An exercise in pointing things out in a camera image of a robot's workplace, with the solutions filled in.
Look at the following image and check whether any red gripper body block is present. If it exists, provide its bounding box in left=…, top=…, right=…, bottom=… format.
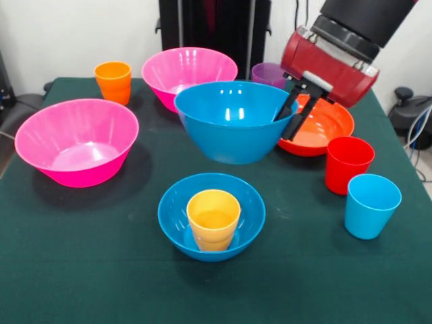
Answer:
left=279, top=26, right=380, bottom=109

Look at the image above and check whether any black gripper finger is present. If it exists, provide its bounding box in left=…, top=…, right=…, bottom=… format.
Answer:
left=281, top=92, right=327, bottom=142
left=273, top=80, right=306, bottom=122

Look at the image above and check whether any blue plastic bowl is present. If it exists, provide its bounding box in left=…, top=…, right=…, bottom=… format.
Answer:
left=157, top=173, right=267, bottom=263
left=173, top=80, right=299, bottom=165

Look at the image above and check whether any yellow plastic cup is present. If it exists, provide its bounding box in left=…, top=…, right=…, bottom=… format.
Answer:
left=186, top=189, right=242, bottom=252

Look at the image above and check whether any red-orange plastic bowl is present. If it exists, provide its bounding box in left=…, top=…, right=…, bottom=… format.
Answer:
left=277, top=94, right=356, bottom=157

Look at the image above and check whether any purple plastic cup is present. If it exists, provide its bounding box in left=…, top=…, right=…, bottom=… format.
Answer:
left=251, top=62, right=288, bottom=90

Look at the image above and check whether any red plastic cup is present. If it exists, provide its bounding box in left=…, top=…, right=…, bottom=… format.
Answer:
left=325, top=136, right=375, bottom=196

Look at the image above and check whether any light blue plastic cup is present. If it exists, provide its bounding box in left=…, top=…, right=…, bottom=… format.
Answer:
left=344, top=173, right=402, bottom=240

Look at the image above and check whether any pink plastic bowl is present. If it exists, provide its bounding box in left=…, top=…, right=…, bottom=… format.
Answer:
left=141, top=47, right=238, bottom=114
left=13, top=98, right=140, bottom=188

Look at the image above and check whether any dark green table cloth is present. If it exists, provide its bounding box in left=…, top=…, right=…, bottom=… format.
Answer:
left=0, top=76, right=432, bottom=324

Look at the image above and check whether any orange plastic cup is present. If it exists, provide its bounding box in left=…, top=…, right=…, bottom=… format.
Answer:
left=93, top=61, right=132, bottom=106

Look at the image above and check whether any black cable with plug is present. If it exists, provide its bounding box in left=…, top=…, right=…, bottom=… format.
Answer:
left=292, top=0, right=313, bottom=38

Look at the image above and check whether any tangle of floor cables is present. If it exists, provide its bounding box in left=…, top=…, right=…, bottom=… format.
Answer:
left=403, top=107, right=432, bottom=183

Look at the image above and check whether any black upright post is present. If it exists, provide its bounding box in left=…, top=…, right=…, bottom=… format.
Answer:
left=155, top=0, right=273, bottom=68

